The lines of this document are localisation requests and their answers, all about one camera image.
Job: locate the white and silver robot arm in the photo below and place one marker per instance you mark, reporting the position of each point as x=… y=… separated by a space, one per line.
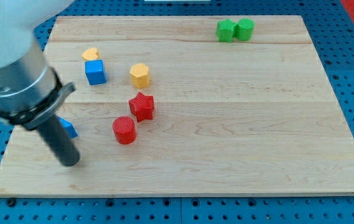
x=30 y=89

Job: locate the red star block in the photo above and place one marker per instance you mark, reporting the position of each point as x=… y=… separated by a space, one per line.
x=142 y=106

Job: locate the green star block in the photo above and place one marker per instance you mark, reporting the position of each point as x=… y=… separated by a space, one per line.
x=226 y=30

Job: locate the light wooden board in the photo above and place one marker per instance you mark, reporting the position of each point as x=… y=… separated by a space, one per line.
x=240 y=119

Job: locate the yellow hexagon block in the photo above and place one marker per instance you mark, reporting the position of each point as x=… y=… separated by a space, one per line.
x=140 y=75

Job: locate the red cylinder block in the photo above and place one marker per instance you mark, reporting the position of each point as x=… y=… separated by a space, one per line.
x=124 y=130

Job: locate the blue cube block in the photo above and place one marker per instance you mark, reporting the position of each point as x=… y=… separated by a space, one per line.
x=95 y=72

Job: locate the yellow heart block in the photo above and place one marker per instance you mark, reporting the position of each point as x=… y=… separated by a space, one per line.
x=91 y=54

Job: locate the green cylinder block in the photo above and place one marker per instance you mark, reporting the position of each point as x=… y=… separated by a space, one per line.
x=244 y=29

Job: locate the blue triangle block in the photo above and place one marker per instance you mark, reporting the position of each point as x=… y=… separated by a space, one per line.
x=68 y=126

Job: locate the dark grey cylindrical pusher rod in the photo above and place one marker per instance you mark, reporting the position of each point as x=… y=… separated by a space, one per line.
x=58 y=140

